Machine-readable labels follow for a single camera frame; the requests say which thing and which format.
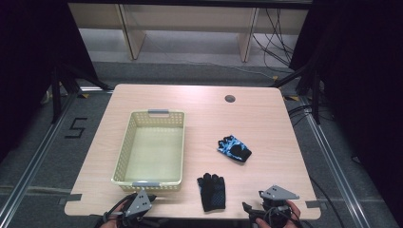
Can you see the person's right hand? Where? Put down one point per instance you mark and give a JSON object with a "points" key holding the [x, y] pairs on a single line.
{"points": [[294, 213]]}

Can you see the metal floor rail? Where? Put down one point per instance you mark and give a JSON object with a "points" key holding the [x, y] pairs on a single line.
{"points": [[34, 161], [334, 164]]}

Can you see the person's left hand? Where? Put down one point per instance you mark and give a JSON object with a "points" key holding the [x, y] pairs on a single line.
{"points": [[111, 221]]}

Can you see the dark curtain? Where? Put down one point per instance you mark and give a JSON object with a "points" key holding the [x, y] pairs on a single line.
{"points": [[28, 57], [364, 79]]}

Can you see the pale yellow plastic basket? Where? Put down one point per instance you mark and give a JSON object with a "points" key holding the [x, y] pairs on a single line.
{"points": [[152, 148]]}

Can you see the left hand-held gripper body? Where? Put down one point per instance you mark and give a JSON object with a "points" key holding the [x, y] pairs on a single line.
{"points": [[138, 204]]}

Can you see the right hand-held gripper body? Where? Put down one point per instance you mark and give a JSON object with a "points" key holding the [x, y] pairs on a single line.
{"points": [[276, 198]]}

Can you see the black metal stand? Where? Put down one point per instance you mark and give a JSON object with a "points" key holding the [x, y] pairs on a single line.
{"points": [[309, 85], [60, 88]]}

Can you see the blue and black fingerless glove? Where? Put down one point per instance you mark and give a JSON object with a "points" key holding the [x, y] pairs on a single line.
{"points": [[234, 149]]}

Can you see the grey tape strip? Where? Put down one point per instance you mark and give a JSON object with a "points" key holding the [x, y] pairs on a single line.
{"points": [[313, 204], [71, 198]]}

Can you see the light wooden shelf unit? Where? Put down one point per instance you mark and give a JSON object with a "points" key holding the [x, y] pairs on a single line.
{"points": [[190, 25]]}

